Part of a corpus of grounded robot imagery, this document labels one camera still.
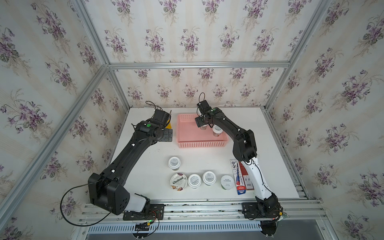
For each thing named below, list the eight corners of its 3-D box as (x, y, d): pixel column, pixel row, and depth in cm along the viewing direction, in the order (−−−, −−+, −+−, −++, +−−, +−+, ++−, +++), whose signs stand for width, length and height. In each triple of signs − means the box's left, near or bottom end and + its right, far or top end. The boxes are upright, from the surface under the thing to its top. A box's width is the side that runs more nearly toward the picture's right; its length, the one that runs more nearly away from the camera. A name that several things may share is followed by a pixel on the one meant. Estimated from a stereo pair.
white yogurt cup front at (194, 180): (188, 190, 81) (188, 186, 76) (188, 178, 85) (188, 174, 80) (200, 190, 81) (201, 186, 76) (200, 178, 85) (201, 174, 80)
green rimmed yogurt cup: (220, 190, 80) (222, 187, 76) (219, 178, 84) (220, 175, 80) (233, 190, 80) (235, 187, 76) (231, 178, 84) (233, 175, 81)
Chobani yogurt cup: (170, 191, 79) (169, 189, 76) (171, 175, 85) (170, 173, 82) (187, 191, 79) (186, 190, 77) (187, 175, 85) (187, 173, 82)
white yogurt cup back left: (168, 171, 88) (167, 167, 83) (170, 161, 92) (168, 156, 87) (180, 171, 88) (179, 167, 83) (180, 161, 92) (180, 156, 87)
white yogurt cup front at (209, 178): (202, 186, 82) (203, 183, 77) (202, 175, 86) (203, 171, 81) (215, 187, 82) (216, 183, 77) (214, 175, 86) (215, 171, 81)
